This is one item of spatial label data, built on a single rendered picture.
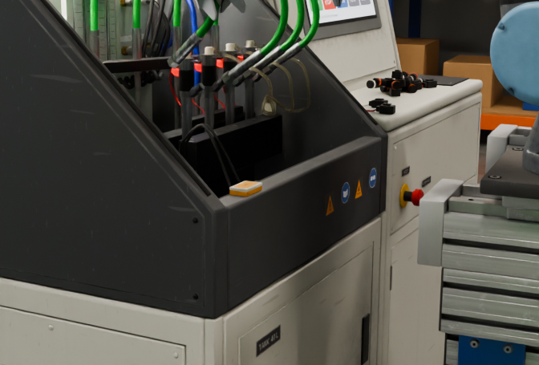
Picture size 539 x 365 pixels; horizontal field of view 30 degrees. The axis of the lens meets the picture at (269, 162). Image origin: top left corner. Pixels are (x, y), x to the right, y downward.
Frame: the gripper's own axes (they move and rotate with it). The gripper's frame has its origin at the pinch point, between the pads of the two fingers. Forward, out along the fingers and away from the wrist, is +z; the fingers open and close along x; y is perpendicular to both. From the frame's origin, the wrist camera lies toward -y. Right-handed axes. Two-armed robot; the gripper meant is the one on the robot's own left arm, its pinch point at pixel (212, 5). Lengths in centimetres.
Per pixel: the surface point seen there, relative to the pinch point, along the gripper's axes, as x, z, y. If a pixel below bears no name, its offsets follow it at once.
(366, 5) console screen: 70, 63, -35
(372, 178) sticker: 31, 39, 21
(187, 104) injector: -1.6, 25.3, 0.7
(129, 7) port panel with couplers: 4, 40, -35
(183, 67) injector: -0.8, 20.4, -3.9
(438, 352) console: 58, 105, 43
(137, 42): -2.1, 30.2, -19.1
